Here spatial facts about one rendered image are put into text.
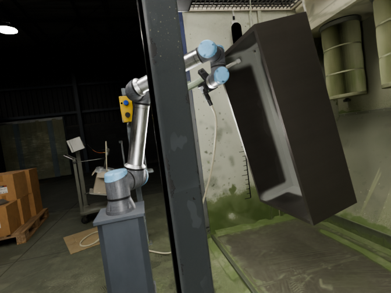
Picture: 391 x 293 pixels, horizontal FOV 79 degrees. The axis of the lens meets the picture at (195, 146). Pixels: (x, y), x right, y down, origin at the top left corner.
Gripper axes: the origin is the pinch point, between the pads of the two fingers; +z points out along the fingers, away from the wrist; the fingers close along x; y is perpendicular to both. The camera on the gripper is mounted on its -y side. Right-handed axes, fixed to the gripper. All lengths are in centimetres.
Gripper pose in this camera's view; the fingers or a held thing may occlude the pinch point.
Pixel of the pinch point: (201, 85)
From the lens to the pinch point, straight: 176.3
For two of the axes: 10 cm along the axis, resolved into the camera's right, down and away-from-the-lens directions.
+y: 4.8, 8.6, 1.7
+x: 8.2, -5.1, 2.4
